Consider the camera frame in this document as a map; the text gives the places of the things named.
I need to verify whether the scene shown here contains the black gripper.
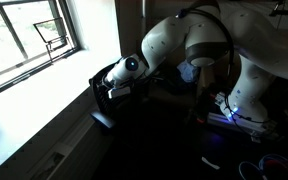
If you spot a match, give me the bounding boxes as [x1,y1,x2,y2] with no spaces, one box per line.
[93,68,114,97]

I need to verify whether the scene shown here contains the black slatted office chair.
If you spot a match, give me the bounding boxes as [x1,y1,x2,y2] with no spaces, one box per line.
[88,63,147,132]

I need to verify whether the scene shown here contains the white slatted radiator cover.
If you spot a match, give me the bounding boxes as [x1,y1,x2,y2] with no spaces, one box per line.
[27,109,116,180]

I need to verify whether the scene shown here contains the light blue striped cloth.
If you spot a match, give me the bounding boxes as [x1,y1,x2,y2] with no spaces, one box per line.
[177,60,200,84]

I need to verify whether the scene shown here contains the white paper scrap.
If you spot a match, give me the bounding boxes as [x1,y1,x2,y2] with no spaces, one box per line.
[201,156,221,171]

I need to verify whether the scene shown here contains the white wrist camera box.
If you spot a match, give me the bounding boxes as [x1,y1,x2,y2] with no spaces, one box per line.
[107,85,132,100]

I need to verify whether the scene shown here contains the black wire frame stand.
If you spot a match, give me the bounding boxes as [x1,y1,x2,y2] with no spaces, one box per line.
[33,17,77,63]

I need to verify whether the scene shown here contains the dark window frame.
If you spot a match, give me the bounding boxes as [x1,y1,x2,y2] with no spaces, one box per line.
[0,0,82,102]

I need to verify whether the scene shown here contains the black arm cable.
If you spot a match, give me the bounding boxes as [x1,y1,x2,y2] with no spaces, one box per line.
[175,8,240,134]

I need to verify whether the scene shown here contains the blue coiled cables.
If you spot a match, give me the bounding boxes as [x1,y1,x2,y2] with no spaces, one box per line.
[238,153,288,180]

